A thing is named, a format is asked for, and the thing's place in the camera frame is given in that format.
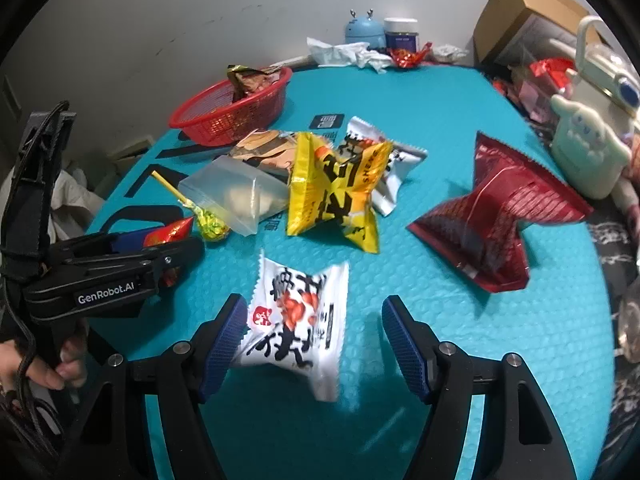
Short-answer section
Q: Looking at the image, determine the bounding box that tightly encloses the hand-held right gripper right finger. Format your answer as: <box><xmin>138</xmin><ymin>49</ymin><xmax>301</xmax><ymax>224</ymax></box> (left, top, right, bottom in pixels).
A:
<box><xmin>381</xmin><ymin>296</ymin><xmax>581</xmax><ymax>480</ymax></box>

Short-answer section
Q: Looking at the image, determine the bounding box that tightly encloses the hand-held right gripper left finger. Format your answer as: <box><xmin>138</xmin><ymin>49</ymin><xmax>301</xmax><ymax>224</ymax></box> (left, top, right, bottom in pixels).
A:
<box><xmin>75</xmin><ymin>292</ymin><xmax>249</xmax><ymax>480</ymax></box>

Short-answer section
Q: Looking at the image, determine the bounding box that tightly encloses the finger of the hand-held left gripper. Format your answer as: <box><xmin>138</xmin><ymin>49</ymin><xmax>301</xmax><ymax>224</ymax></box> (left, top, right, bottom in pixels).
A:
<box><xmin>74</xmin><ymin>236</ymin><xmax>205</xmax><ymax>292</ymax></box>
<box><xmin>48</xmin><ymin>229</ymin><xmax>152</xmax><ymax>262</ymax></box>

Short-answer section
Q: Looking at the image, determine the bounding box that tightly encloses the red candy wrapper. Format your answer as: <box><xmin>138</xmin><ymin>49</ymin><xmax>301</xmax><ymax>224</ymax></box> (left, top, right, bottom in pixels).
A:
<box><xmin>143</xmin><ymin>217</ymin><xmax>196</xmax><ymax>288</ymax></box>

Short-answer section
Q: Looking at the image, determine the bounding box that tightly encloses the white snack packet red print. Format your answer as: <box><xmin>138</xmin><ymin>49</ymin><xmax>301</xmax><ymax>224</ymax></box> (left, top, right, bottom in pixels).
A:
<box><xmin>231</xmin><ymin>250</ymin><xmax>350</xmax><ymax>403</ymax></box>

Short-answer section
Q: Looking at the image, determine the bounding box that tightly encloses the translucent zip bag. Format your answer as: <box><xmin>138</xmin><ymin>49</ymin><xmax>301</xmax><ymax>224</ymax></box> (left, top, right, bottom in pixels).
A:
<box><xmin>177</xmin><ymin>155</ymin><xmax>291</xmax><ymax>236</ymax></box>

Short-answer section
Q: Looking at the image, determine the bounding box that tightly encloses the red plastic basket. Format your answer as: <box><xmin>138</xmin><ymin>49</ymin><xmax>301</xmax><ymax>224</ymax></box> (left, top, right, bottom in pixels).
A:
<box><xmin>168</xmin><ymin>66</ymin><xmax>293</xmax><ymax>148</ymax></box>

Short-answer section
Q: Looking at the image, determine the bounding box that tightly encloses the yellow snack packet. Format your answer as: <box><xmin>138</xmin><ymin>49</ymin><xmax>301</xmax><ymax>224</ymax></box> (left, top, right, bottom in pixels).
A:
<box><xmin>286</xmin><ymin>131</ymin><xmax>394</xmax><ymax>254</ymax></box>

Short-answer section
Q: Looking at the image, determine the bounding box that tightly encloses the person's left hand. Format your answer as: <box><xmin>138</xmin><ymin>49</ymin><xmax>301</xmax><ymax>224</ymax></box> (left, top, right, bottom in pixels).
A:
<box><xmin>0</xmin><ymin>331</ymin><xmax>91</xmax><ymax>392</ymax></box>

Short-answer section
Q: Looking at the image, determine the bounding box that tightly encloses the teal mat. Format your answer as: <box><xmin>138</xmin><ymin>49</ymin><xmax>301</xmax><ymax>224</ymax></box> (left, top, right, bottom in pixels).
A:
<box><xmin>82</xmin><ymin>62</ymin><xmax>617</xmax><ymax>480</ymax></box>

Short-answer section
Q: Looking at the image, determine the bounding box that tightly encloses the yellow green lollipop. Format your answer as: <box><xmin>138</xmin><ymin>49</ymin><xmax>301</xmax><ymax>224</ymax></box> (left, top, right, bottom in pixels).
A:
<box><xmin>151</xmin><ymin>170</ymin><xmax>231</xmax><ymax>242</ymax></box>

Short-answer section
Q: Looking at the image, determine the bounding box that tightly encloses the white plastic bag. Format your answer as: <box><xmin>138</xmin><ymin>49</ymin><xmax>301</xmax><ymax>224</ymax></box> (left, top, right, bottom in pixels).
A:
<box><xmin>49</xmin><ymin>160</ymin><xmax>107</xmax><ymax>242</ymax></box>

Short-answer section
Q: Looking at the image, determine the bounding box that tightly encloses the orange brown snack packet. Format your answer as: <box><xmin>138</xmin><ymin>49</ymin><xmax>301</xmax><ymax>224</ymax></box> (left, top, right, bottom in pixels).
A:
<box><xmin>229</xmin><ymin>129</ymin><xmax>297</xmax><ymax>186</ymax></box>

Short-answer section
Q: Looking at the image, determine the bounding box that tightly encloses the dark red snack packet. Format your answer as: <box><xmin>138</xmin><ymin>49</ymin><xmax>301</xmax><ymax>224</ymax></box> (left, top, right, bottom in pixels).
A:
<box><xmin>406</xmin><ymin>131</ymin><xmax>594</xmax><ymax>293</ymax></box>

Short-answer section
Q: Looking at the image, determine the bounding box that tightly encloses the silver snack packet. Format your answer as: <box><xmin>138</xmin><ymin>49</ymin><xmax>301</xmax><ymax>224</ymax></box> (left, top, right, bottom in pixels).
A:
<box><xmin>345</xmin><ymin>116</ymin><xmax>428</xmax><ymax>217</ymax></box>

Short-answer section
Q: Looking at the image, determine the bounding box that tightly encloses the dark brown snack packet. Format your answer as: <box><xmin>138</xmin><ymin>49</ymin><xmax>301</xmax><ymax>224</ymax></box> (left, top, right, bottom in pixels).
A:
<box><xmin>226</xmin><ymin>64</ymin><xmax>282</xmax><ymax>104</ymax></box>

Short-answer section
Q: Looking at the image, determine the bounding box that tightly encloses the black card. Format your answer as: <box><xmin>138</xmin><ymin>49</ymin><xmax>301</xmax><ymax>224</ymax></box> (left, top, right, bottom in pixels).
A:
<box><xmin>309</xmin><ymin>114</ymin><xmax>346</xmax><ymax>132</ymax></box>

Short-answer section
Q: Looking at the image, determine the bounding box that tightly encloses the black white patterned cloth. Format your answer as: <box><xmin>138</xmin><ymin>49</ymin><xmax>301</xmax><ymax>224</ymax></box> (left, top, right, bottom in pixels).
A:
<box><xmin>585</xmin><ymin>200</ymin><xmax>640</xmax><ymax>411</ymax></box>

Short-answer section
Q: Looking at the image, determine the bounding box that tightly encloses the cream plush toy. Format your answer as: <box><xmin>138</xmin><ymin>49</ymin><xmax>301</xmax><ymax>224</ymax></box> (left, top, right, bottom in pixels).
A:
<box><xmin>549</xmin><ymin>94</ymin><xmax>633</xmax><ymax>200</ymax></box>

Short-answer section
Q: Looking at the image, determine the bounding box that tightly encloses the crumpled white tissue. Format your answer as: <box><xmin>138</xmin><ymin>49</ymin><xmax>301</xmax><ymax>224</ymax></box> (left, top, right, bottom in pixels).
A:
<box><xmin>357</xmin><ymin>47</ymin><xmax>396</xmax><ymax>75</ymax></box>

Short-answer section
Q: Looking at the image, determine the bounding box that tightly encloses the blue antlered toy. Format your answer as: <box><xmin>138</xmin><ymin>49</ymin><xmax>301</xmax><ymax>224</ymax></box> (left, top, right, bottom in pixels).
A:
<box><xmin>344</xmin><ymin>7</ymin><xmax>387</xmax><ymax>48</ymax></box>

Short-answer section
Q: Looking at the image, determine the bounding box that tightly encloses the red foil wrapper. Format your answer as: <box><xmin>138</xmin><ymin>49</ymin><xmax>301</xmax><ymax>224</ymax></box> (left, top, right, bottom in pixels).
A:
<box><xmin>387</xmin><ymin>42</ymin><xmax>433</xmax><ymax>70</ymax></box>

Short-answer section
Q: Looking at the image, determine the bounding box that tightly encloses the small crumpled white paper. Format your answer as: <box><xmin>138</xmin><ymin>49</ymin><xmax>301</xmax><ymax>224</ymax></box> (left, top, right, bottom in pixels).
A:
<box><xmin>432</xmin><ymin>42</ymin><xmax>469</xmax><ymax>64</ymax></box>

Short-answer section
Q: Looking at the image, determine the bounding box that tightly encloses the white jar dark label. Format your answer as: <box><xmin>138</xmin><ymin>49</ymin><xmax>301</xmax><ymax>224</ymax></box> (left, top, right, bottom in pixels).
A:
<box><xmin>383</xmin><ymin>17</ymin><xmax>420</xmax><ymax>53</ymax></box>

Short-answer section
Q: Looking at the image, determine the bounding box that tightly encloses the red plastic packet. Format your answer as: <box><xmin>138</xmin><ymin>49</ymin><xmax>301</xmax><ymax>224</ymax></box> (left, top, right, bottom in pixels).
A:
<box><xmin>529</xmin><ymin>57</ymin><xmax>576</xmax><ymax>82</ymax></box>

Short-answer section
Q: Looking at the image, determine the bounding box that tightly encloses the white kettle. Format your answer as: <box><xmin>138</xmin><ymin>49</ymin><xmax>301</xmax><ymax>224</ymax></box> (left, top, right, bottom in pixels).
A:
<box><xmin>562</xmin><ymin>15</ymin><xmax>640</xmax><ymax>122</ymax></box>

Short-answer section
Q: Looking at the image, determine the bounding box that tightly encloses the cardboard box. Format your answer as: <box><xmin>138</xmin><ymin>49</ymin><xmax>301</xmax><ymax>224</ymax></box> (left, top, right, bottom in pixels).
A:
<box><xmin>472</xmin><ymin>0</ymin><xmax>606</xmax><ymax>68</ymax></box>

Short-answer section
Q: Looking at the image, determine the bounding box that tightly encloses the black cable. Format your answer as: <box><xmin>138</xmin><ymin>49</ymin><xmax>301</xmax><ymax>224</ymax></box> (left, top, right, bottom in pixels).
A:
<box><xmin>0</xmin><ymin>280</ymin><xmax>63</xmax><ymax>466</ymax></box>

